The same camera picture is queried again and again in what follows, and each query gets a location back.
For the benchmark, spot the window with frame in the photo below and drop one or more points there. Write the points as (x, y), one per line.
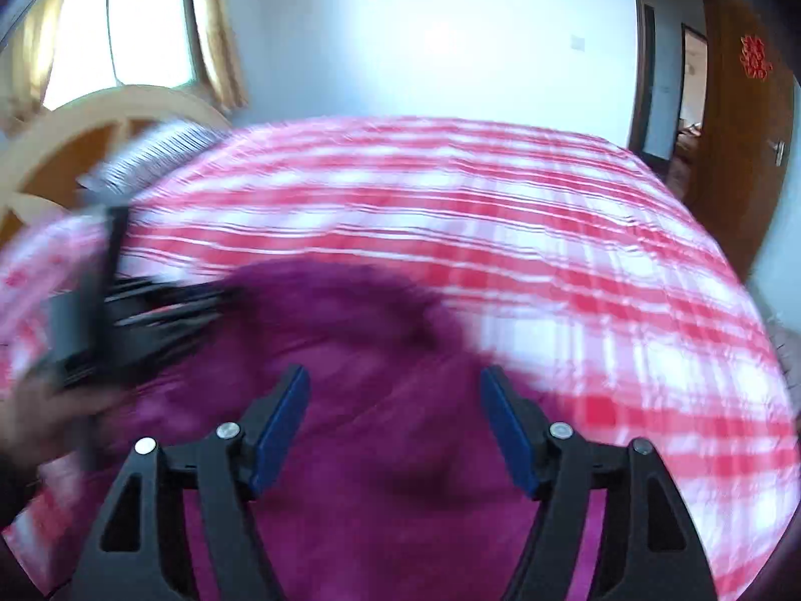
(103, 44)

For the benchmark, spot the brown wooden door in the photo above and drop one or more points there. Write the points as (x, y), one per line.
(736, 185)

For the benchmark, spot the red paper door decoration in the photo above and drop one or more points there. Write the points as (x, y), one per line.
(753, 58)

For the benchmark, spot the striped grey pillow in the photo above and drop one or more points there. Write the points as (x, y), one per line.
(149, 157)

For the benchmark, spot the wooden headboard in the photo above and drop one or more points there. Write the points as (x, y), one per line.
(41, 165)

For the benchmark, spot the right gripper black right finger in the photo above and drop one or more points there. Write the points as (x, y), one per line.
(610, 521)

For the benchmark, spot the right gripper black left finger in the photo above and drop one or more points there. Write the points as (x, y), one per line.
(138, 547)

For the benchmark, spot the magenta quilted down jacket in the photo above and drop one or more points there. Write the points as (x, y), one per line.
(394, 487)

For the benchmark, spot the red white plaid bedspread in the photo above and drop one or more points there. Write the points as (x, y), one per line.
(568, 264)

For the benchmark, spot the yellow curtain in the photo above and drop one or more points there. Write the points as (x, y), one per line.
(220, 54)

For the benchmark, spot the silver door handle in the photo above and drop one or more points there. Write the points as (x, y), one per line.
(777, 149)

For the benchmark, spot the person's left hand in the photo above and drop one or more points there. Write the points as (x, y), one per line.
(37, 419)

